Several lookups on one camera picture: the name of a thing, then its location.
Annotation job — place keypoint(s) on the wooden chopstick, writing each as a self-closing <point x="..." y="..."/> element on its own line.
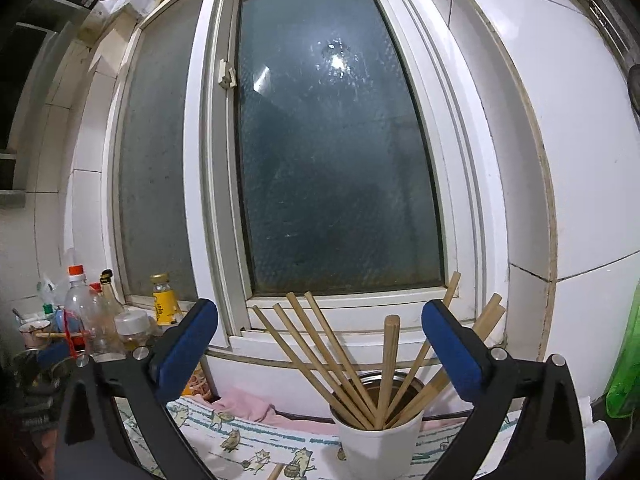
<point x="276" y="472"/>

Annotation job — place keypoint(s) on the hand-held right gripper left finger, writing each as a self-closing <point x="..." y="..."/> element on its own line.
<point x="187" y="355"/>

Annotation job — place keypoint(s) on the wall vent grille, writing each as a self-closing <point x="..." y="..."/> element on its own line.
<point x="607" y="22"/>

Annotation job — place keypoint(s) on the white lid glass jar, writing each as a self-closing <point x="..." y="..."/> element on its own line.
<point x="132" y="329"/>

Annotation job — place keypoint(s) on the bundle of wooden chopsticks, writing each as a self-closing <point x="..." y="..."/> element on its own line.
<point x="390" y="360"/>

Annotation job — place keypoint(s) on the yellow label sauce bottle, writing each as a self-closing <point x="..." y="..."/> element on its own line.
<point x="165" y="305"/>

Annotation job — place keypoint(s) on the yellow red snack packet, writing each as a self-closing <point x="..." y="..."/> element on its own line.
<point x="200" y="385"/>

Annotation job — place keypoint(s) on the green plastic bag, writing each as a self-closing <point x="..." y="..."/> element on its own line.
<point x="625" y="375"/>

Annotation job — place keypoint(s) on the white window latch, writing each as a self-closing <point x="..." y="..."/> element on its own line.
<point x="226" y="74"/>

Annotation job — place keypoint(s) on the white frame window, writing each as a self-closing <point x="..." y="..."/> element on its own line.
<point x="330" y="160"/>

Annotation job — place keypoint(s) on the white ceramic bowl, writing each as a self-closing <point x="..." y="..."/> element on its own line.
<point x="32" y="332"/>

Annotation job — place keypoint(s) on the wooden spoon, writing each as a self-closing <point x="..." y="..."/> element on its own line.
<point x="52" y="334"/>

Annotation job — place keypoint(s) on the white plastic container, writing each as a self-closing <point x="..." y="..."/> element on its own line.
<point x="597" y="440"/>

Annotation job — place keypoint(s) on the white chopstick holder cup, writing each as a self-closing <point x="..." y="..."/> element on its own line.
<point x="380" y="450"/>

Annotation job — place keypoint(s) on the clear plastic bottle orange cap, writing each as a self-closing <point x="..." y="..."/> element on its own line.
<point x="80" y="310"/>

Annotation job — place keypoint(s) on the dark cap glass bottle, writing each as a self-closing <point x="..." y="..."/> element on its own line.
<point x="107" y="300"/>

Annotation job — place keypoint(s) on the dark range hood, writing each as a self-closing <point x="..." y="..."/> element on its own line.
<point x="30" y="35"/>

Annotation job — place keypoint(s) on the pink cloth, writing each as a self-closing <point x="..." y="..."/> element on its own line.
<point x="250" y="406"/>

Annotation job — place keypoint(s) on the cat print cloth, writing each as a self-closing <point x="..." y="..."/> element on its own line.
<point x="250" y="440"/>

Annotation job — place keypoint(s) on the green cap bottle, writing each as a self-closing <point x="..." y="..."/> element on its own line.
<point x="46" y="296"/>

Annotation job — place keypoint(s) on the metal pot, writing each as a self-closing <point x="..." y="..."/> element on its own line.
<point x="42" y="372"/>

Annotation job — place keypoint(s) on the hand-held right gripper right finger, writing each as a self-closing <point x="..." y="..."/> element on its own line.
<point x="452" y="355"/>

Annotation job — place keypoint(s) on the blue cup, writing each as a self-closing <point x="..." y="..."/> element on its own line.
<point x="60" y="321"/>

